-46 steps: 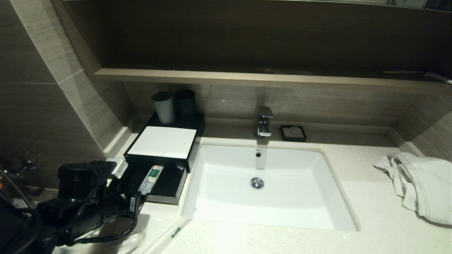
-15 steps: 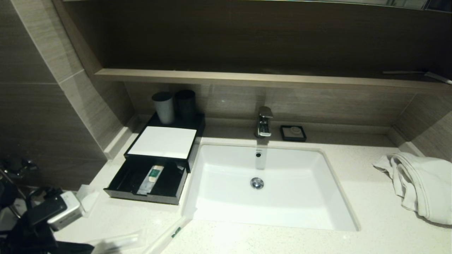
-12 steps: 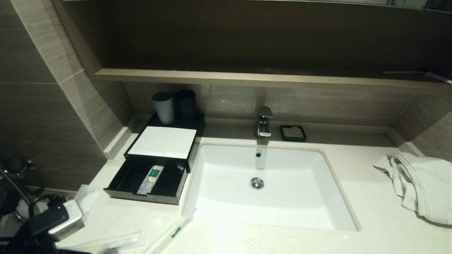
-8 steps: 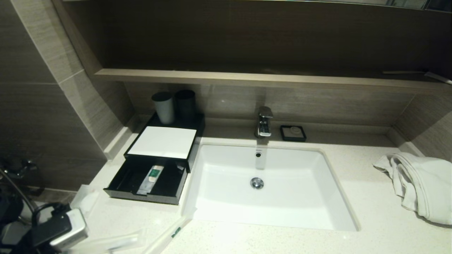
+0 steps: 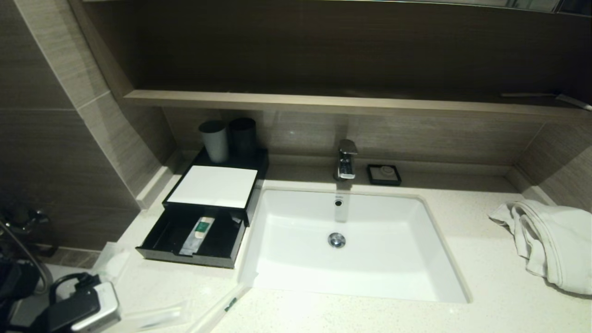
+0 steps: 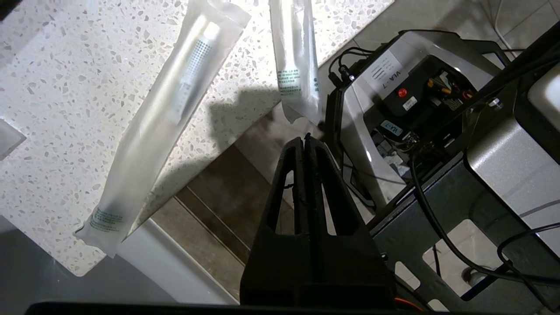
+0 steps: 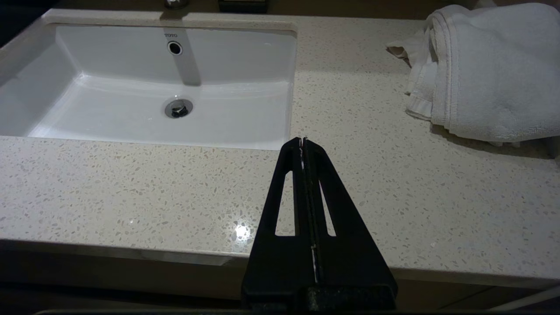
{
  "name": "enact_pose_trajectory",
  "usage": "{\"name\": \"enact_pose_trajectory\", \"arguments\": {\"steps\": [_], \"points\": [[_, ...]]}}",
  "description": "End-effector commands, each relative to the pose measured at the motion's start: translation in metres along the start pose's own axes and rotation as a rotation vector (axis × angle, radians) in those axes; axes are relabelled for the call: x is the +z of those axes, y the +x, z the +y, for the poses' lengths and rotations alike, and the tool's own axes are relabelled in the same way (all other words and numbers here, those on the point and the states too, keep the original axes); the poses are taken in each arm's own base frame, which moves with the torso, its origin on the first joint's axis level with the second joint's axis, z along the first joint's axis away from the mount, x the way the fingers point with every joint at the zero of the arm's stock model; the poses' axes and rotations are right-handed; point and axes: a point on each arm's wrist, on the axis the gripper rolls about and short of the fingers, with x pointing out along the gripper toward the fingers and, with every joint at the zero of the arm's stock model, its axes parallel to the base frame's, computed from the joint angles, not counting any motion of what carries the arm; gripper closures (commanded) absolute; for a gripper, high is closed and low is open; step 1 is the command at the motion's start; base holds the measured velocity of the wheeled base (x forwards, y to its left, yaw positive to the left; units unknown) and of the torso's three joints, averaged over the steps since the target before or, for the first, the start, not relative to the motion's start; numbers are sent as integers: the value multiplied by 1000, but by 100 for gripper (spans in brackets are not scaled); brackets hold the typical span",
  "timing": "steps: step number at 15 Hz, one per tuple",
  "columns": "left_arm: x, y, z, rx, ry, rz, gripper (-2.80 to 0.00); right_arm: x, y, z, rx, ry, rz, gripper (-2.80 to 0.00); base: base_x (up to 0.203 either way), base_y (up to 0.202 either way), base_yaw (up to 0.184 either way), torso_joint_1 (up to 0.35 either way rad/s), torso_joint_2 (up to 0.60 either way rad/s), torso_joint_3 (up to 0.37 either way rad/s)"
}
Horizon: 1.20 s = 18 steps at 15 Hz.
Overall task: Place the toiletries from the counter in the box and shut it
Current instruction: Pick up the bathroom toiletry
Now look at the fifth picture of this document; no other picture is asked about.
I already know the grey plastic cup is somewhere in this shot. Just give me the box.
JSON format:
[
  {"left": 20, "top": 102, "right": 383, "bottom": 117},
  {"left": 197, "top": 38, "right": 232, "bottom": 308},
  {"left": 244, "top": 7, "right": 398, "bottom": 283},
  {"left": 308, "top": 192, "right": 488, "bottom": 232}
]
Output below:
[{"left": 199, "top": 120, "right": 229, "bottom": 163}]

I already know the black sliding drawer tray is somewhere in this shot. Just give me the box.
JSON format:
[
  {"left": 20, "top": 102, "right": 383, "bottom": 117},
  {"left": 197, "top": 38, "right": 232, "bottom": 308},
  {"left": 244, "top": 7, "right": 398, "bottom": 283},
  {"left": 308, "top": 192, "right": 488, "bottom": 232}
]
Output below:
[{"left": 136, "top": 203, "right": 248, "bottom": 269}]

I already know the long clear packet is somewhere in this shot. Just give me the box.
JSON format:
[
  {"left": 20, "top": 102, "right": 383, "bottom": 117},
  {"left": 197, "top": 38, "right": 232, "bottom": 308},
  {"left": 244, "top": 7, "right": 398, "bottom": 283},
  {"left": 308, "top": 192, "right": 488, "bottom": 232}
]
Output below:
[{"left": 121, "top": 301, "right": 190, "bottom": 331}]

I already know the black drawer amenity box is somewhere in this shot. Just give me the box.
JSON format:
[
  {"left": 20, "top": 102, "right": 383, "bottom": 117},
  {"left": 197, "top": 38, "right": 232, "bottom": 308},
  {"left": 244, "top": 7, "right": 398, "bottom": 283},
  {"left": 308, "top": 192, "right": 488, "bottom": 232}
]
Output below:
[{"left": 162, "top": 146, "right": 270, "bottom": 227}]

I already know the chrome faucet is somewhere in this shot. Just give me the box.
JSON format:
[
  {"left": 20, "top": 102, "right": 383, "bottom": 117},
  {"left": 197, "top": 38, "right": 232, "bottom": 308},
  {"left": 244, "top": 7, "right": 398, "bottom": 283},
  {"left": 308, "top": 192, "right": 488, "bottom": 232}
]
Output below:
[{"left": 334, "top": 140, "right": 358, "bottom": 181}]

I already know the black plastic cup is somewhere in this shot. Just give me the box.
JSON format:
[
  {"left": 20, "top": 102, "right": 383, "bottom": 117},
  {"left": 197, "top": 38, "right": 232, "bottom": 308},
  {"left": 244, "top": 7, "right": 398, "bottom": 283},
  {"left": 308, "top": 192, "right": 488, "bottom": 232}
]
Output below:
[{"left": 229, "top": 117, "right": 257, "bottom": 155}]

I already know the black square soap dish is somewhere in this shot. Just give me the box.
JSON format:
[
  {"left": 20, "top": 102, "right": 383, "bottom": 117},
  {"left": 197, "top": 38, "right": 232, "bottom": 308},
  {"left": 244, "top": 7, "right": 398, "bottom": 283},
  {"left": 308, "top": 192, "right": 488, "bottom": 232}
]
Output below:
[{"left": 366, "top": 164, "right": 402, "bottom": 187}]

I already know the white ceramic sink basin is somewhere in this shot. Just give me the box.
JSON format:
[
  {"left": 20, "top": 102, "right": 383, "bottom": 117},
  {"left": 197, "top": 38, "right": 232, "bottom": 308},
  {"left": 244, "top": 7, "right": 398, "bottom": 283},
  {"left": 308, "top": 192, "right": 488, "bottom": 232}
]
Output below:
[{"left": 238, "top": 187, "right": 472, "bottom": 304}]

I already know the wrapped toothbrush with green mark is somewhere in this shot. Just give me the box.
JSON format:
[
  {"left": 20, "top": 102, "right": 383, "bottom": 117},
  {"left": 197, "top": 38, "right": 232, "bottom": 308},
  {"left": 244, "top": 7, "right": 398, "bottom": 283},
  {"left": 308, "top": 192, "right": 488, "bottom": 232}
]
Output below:
[{"left": 185, "top": 282, "right": 253, "bottom": 333}]

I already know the small clear cotton packet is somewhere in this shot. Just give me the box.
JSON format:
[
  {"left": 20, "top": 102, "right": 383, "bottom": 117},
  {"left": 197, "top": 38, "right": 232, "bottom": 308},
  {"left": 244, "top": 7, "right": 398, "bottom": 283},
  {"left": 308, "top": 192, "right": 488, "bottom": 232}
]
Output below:
[{"left": 92, "top": 241, "right": 131, "bottom": 283}]

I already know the white crumpled towel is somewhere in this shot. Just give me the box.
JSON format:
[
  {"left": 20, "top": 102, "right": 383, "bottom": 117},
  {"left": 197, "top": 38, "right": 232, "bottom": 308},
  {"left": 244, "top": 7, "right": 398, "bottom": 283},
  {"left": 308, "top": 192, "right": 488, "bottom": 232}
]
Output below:
[{"left": 488, "top": 200, "right": 592, "bottom": 295}]

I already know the grey wrapped shelf item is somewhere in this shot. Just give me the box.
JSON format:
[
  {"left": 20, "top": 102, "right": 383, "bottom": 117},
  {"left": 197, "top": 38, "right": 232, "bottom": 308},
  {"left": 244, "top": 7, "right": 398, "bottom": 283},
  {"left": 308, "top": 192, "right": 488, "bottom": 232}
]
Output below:
[{"left": 554, "top": 93, "right": 592, "bottom": 112}]

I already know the wooden wall shelf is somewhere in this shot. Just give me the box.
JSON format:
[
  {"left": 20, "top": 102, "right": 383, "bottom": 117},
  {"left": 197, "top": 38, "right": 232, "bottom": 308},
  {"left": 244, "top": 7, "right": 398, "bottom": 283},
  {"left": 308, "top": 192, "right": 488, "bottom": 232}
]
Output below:
[{"left": 125, "top": 90, "right": 592, "bottom": 123}]

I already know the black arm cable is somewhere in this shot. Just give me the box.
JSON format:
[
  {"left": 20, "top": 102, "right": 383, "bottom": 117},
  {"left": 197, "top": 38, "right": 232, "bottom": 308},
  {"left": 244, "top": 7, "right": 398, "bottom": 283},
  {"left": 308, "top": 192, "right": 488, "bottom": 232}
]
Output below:
[{"left": 48, "top": 272, "right": 100, "bottom": 306}]

